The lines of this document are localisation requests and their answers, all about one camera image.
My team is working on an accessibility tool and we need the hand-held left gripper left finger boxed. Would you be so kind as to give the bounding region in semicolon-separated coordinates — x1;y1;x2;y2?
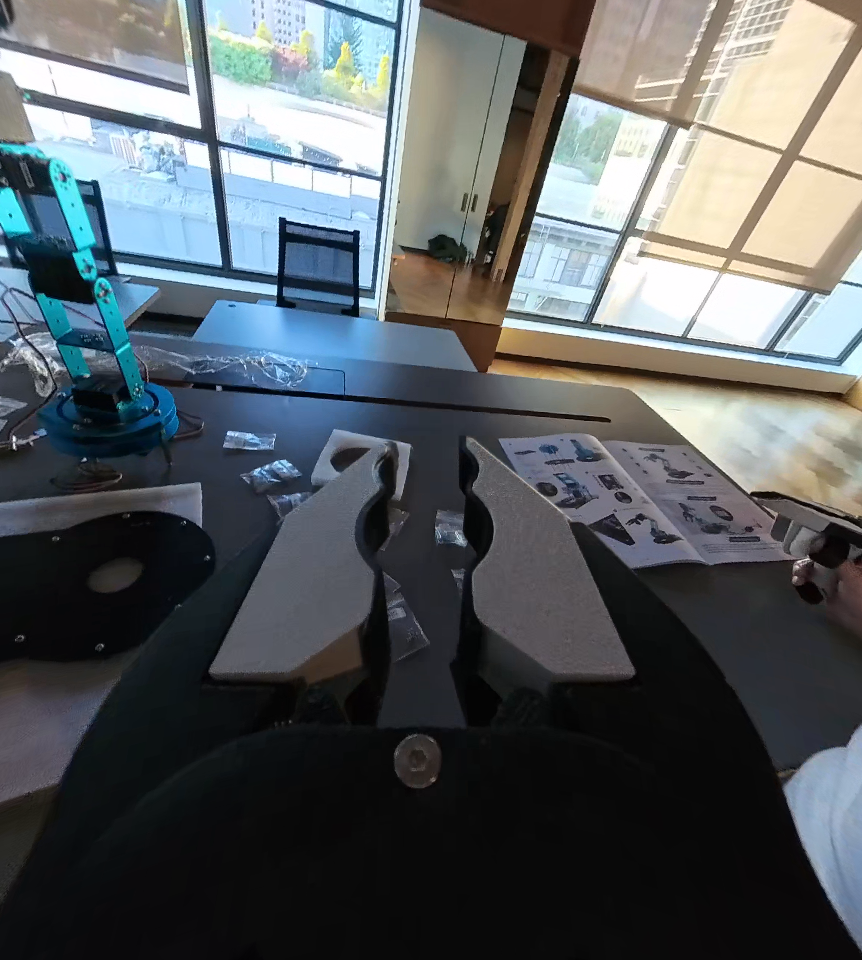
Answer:
208;439;400;711

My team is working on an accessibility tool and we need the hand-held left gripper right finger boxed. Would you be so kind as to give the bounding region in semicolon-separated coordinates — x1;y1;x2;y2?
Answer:
449;435;637;715

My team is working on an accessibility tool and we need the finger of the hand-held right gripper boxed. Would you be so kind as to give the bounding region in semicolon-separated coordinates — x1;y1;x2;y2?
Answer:
749;491;827;552

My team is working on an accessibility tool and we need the robot arm instruction booklet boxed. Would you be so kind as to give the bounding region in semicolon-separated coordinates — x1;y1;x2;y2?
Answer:
498;433;795;570

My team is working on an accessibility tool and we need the black round base plate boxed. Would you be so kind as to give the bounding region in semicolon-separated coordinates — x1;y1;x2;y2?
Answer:
0;511;216;672

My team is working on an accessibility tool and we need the blue toy robot arm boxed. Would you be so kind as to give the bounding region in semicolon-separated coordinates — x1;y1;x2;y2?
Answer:
0;0;180;460

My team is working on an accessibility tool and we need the dark desk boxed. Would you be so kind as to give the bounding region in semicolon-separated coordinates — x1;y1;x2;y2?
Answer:
0;333;862;826

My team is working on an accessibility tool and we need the long crumpled clear plastic wrap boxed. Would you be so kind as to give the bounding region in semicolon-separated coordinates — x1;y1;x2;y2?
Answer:
123;343;319;390

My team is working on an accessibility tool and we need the white foam sheet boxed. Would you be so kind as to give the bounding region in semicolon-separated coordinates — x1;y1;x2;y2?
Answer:
0;481;204;822

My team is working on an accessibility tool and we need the person's white shirt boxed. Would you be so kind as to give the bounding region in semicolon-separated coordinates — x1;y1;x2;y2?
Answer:
782;688;862;960

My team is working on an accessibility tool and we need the black mesh office chair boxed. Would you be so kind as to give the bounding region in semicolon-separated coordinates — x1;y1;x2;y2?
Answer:
277;217;362;318
22;178;120;277

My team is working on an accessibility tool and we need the beige roller blind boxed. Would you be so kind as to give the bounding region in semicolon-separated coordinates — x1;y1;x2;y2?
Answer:
573;0;862;295
0;0;192;93

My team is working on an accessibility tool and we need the tall white cabinet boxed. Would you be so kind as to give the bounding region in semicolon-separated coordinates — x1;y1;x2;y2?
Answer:
388;6;529;325

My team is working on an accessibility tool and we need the white square foam frame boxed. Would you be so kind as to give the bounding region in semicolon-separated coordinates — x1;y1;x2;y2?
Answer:
311;429;413;504

